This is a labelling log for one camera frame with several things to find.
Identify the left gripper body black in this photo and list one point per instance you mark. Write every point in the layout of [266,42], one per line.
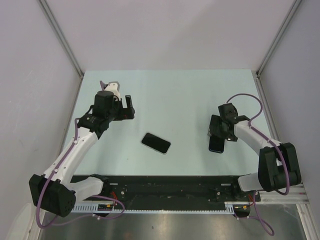
[119,113]

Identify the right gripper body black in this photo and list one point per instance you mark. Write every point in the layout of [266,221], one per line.
[220,132]

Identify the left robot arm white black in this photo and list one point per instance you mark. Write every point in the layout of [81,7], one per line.
[53,191]

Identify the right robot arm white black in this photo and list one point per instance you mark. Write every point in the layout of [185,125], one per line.
[278,166]

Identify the black phone on table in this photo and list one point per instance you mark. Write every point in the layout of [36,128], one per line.
[156,143]

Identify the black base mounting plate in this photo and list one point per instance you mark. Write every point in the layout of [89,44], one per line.
[176,189]

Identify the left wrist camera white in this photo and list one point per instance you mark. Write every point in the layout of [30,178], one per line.
[113,87]

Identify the white slotted cable duct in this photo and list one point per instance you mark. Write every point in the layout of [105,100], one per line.
[151,207]

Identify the left aluminium frame post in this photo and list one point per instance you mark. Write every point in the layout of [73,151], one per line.
[56,28]

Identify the aluminium frame post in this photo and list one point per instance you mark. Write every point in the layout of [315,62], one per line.
[56,28]
[279,35]

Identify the right aluminium frame post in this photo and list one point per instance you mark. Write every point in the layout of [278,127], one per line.
[279,35]

